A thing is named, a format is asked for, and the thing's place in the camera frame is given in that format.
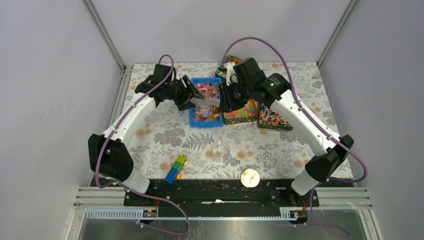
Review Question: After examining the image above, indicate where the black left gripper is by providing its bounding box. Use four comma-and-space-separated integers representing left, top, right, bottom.
164, 75, 204, 111

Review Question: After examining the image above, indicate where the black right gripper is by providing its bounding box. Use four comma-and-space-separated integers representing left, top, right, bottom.
218, 79, 253, 114

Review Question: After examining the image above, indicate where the blue plastic bin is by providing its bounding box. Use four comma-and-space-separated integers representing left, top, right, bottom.
188, 77, 223, 128

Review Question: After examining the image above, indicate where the clear glass jar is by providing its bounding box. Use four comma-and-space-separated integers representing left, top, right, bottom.
211, 140, 230, 163

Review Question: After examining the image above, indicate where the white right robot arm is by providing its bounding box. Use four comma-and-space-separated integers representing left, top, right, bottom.
219, 57, 354, 206

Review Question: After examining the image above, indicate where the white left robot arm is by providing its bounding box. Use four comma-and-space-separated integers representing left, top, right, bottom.
88, 63, 205, 206

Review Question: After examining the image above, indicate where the dark tin with pastel candies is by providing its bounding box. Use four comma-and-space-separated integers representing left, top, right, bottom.
214, 55, 242, 79

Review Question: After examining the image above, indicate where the gold tin with gummy candies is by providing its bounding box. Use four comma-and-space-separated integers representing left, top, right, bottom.
223, 100, 258, 125

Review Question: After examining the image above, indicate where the gold tin with lollipops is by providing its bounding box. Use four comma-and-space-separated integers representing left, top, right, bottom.
257, 102, 294, 132

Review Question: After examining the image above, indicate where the floral patterned table mat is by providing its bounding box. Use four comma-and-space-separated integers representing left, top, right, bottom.
124, 62, 338, 179

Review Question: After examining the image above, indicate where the colourful toy brick stack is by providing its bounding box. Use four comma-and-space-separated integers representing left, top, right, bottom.
164, 155, 187, 185

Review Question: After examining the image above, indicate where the gold round jar lid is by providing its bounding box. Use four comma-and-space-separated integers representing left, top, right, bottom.
240, 168, 261, 188

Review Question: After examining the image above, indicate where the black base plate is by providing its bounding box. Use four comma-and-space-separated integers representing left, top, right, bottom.
123, 178, 355, 209

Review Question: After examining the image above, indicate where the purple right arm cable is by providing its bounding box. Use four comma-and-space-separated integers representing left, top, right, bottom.
221, 36, 369, 239

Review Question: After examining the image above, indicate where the grey cable duct rail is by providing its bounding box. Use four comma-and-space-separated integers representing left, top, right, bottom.
84, 207, 309, 222

